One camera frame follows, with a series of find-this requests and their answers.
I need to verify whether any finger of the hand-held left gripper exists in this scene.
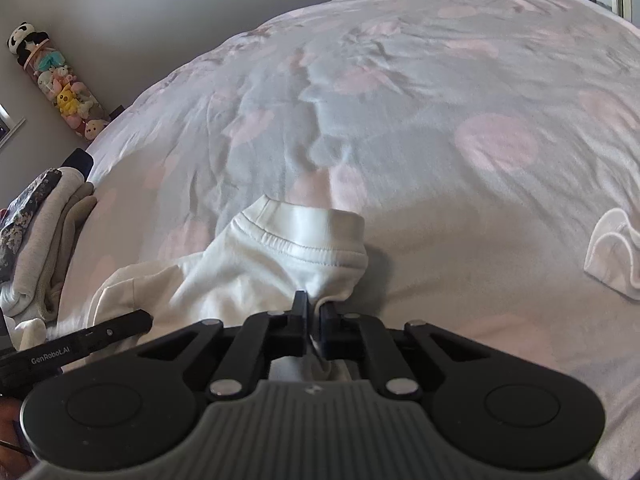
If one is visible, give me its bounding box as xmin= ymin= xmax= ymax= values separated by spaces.
xmin=80 ymin=309 xmax=153 ymax=356

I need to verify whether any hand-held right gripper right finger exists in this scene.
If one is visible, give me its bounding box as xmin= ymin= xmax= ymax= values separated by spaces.
xmin=319 ymin=302 xmax=516 ymax=401

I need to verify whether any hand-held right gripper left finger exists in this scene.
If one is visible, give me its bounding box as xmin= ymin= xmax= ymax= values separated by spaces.
xmin=115 ymin=291 xmax=309 ymax=401

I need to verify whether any white sweatshirt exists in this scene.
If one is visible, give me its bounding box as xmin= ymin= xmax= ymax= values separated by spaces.
xmin=90 ymin=194 xmax=370 ymax=386

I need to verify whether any person's left hand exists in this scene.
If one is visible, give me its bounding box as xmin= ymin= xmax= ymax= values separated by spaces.
xmin=0 ymin=397 xmax=31 ymax=461

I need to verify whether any beige folded garment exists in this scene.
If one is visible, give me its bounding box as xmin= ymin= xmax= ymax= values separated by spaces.
xmin=42 ymin=182 xmax=99 ymax=318

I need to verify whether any light grey folded sweater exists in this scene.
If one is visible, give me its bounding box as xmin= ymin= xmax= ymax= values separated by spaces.
xmin=0 ymin=170 xmax=83 ymax=318

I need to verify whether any small black folded item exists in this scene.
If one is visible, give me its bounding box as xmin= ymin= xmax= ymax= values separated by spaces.
xmin=59 ymin=147 xmax=96 ymax=183

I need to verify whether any white ledge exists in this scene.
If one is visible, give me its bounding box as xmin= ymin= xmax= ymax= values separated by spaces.
xmin=0 ymin=104 xmax=27 ymax=150

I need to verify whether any column of plush toys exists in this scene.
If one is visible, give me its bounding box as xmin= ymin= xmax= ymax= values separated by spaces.
xmin=7 ymin=21 xmax=112 ymax=141

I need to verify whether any bed with pink-dotted sheet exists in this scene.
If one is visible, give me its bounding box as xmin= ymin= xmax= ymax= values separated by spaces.
xmin=60 ymin=0 xmax=640 ymax=480

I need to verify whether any small white garment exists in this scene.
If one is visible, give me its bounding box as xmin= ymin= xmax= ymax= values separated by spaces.
xmin=584 ymin=207 xmax=640 ymax=302

